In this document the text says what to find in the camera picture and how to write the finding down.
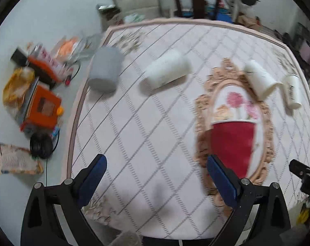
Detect red paper cup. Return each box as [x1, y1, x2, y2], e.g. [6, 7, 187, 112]
[209, 121, 256, 178]

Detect white paper cup right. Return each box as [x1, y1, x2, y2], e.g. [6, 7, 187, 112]
[283, 74, 302, 110]

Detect white paper cup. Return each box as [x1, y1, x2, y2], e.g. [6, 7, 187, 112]
[143, 49, 192, 90]
[283, 74, 302, 110]
[244, 59, 281, 100]

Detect white paper cup middle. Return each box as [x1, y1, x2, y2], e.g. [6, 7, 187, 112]
[244, 59, 281, 100]

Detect grey cup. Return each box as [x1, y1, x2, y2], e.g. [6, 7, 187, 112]
[87, 46, 124, 93]

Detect white paper cup left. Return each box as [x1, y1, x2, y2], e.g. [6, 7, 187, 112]
[143, 49, 192, 90]

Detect printed paper packet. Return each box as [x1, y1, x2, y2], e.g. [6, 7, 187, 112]
[0, 143, 44, 175]

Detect black headphones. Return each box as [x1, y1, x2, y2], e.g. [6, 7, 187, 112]
[29, 133, 53, 159]

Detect orange box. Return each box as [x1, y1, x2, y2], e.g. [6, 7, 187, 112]
[17, 81, 62, 134]

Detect patterned white tablecloth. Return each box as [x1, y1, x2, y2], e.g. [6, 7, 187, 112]
[67, 19, 310, 239]

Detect yellow plastic bag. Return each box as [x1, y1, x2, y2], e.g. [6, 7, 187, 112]
[2, 67, 35, 109]

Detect orange pink bottle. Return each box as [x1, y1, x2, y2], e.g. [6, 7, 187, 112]
[27, 44, 73, 82]

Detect black cylinder bottle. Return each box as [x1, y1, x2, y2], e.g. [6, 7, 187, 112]
[11, 48, 28, 67]

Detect orange snack bag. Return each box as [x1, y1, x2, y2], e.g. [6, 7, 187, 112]
[54, 36, 79, 60]

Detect clear glass tray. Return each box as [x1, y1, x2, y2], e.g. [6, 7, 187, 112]
[69, 33, 102, 62]

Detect small printed carton box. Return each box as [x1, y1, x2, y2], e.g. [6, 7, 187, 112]
[96, 5, 124, 32]

